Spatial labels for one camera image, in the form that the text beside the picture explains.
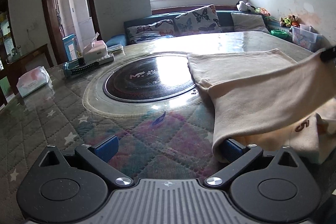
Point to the cream beige garment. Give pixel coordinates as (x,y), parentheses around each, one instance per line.
(268,99)

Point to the white flat box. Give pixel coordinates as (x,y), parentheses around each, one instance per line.
(111,51)

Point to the panda plush toy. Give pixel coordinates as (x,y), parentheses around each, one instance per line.
(245,7)

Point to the left butterfly print pillow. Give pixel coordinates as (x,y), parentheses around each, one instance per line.
(149,32)

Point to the pink tissue box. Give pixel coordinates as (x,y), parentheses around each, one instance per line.
(96,50)

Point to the colourful plush toys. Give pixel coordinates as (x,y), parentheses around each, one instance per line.
(289,21)

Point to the soft pack of tissues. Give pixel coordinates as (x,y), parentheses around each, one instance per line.
(32,80)

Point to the dark wooden cabinet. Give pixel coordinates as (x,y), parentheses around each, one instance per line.
(14,62)

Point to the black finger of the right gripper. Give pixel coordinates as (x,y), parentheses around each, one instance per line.
(328,54)

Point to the clear plastic storage box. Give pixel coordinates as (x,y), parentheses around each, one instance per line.
(306,39)

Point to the right butterfly print pillow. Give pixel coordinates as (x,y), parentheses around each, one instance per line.
(198,21)

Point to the teal black hairbrush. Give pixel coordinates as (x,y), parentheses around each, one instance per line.
(77,67)

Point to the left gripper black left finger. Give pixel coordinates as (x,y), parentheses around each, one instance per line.
(70,186)

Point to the butterfly print pillow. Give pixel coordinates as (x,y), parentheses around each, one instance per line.
(149,32)
(198,21)

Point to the blue white small cupboard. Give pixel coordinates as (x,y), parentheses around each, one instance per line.
(70,43)

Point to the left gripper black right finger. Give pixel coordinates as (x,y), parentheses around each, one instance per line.
(267,186)

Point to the round black induction cooktop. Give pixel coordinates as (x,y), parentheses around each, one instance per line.
(150,79)

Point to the grey plain cushion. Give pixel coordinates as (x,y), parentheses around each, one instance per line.
(248,22)

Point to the green plastic bowl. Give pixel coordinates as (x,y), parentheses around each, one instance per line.
(279,34)

